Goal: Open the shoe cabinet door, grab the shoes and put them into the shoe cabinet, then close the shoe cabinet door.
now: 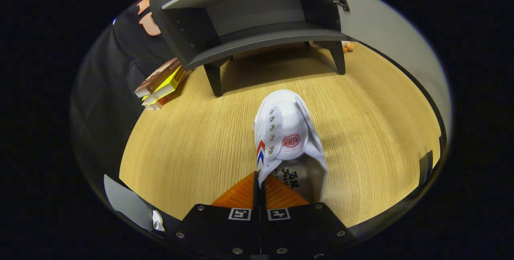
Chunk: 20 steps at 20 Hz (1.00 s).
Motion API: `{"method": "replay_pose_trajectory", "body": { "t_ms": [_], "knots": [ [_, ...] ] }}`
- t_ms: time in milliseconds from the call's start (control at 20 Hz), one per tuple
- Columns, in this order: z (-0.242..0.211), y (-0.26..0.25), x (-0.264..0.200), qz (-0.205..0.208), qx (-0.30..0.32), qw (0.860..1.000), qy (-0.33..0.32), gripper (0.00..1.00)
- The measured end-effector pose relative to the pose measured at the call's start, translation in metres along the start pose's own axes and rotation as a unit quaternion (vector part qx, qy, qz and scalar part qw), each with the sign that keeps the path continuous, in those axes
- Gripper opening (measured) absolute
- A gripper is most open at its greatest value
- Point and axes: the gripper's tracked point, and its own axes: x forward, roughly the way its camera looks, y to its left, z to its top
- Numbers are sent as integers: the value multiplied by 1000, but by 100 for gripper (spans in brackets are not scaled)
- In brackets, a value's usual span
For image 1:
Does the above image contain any dark grey shoe cabinet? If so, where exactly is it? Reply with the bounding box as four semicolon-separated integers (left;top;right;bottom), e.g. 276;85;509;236
149;0;348;98

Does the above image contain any yellow cover book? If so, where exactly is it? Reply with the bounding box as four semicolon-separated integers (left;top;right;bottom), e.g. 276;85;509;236
141;66;187;106

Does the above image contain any brown cover book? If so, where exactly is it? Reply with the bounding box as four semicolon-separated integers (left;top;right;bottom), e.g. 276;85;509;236
135;57;181;98

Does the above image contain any orange and white book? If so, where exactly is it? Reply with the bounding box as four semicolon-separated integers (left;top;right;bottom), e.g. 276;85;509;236
145;92;174;111

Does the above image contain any white canvas shoe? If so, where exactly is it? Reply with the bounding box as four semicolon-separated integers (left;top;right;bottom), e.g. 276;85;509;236
254;89;328;204

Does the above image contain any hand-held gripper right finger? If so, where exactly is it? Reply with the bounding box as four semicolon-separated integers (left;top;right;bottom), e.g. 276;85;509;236
260;174;356;260

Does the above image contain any small white printed object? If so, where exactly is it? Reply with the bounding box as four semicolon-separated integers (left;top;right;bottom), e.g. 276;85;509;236
152;210;165;232

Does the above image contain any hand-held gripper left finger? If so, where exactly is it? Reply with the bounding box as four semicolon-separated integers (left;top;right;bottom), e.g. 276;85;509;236
171;170;261;260

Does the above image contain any black backdrop cloth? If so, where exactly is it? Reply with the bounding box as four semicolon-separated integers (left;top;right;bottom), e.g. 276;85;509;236
70;0;189;188

